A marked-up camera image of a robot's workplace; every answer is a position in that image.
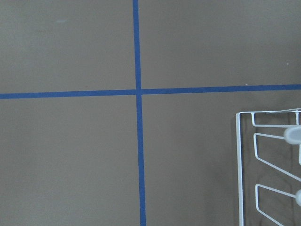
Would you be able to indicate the white wire cup holder rack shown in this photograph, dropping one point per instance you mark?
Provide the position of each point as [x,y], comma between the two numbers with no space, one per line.
[291,136]

